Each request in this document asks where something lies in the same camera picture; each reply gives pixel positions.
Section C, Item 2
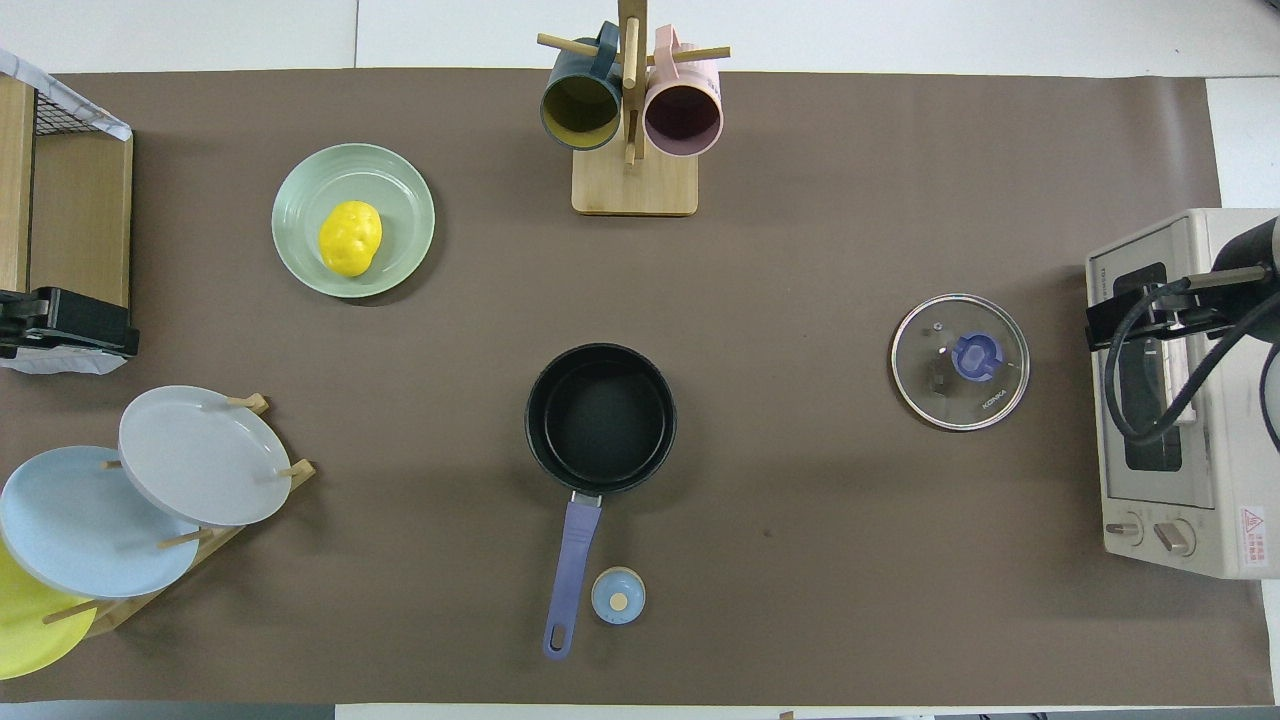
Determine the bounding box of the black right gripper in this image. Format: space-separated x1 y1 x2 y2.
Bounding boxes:
1086 280 1246 351

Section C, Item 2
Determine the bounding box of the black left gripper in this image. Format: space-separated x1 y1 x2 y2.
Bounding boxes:
0 288 139 359

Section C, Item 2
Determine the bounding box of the glass lid with blue knob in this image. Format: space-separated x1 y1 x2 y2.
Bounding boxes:
890 293 1031 432

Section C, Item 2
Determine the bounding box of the yellow potato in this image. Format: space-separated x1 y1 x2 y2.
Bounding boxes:
319 200 384 278

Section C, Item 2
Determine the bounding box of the grey plate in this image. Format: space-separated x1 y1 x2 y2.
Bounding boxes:
118 385 293 528

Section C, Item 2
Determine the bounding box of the light blue plate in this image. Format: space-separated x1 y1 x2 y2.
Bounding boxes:
0 445 201 601

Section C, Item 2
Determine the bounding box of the wooden plate rack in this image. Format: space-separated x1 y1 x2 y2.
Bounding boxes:
40 393 317 638

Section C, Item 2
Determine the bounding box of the yellow plate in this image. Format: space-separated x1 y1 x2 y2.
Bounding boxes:
0 540 99 681

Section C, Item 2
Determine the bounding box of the pale green plate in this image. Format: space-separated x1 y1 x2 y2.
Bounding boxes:
271 143 437 299

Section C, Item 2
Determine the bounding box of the white sheet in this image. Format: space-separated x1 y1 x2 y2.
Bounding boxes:
0 345 127 377

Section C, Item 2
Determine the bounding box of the wooden shelf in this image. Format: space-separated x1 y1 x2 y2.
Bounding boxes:
0 75 134 309

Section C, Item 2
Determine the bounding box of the beige toaster oven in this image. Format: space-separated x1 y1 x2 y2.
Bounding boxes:
1085 207 1280 581

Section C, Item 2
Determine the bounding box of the white crumpled cloth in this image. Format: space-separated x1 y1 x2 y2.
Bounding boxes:
0 48 133 141

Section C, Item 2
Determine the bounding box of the brown table mat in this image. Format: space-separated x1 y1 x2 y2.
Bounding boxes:
0 68 1276 706

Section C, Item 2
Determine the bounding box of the pink ribbed mug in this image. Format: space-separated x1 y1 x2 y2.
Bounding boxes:
643 25 724 158

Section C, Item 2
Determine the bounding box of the wooden mug tree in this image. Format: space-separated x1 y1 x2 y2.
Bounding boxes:
536 0 731 217

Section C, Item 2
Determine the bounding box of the dark blue mug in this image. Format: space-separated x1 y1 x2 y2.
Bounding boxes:
540 22 624 152

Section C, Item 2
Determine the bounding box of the small blue round timer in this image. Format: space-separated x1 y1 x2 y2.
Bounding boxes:
590 566 647 626

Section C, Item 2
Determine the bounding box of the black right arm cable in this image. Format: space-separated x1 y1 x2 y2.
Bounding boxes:
1103 275 1280 448

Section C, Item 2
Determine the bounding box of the black wire basket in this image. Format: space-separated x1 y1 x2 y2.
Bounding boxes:
33 85 129 141

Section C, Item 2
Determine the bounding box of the dark saucepan with purple handle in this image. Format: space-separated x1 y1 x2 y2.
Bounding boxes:
524 343 678 661

